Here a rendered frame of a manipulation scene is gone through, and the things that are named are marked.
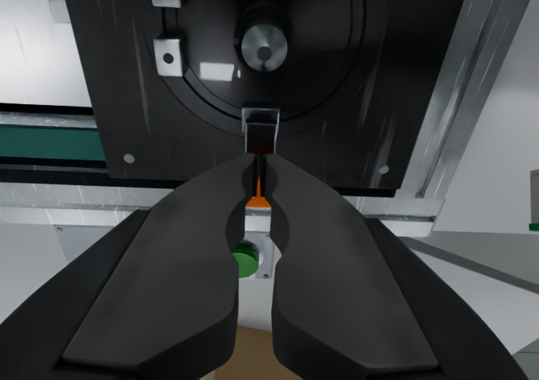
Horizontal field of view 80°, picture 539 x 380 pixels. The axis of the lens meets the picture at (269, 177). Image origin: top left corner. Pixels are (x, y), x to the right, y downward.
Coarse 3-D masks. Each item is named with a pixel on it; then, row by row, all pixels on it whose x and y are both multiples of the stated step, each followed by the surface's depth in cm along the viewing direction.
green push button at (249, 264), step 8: (240, 248) 31; (248, 248) 31; (240, 256) 31; (248, 256) 31; (256, 256) 31; (240, 264) 31; (248, 264) 31; (256, 264) 31; (240, 272) 32; (248, 272) 32
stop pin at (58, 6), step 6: (48, 0) 20; (54, 0) 20; (60, 0) 20; (54, 6) 20; (60, 6) 20; (66, 6) 20; (54, 12) 20; (60, 12) 20; (66, 12) 20; (54, 18) 20; (60, 18) 20; (66, 18) 20
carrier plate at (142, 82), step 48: (96, 0) 19; (432, 0) 19; (96, 48) 21; (144, 48) 21; (384, 48) 21; (432, 48) 21; (96, 96) 22; (144, 96) 22; (384, 96) 23; (144, 144) 24; (192, 144) 25; (240, 144) 25; (288, 144) 25; (336, 144) 25; (384, 144) 25
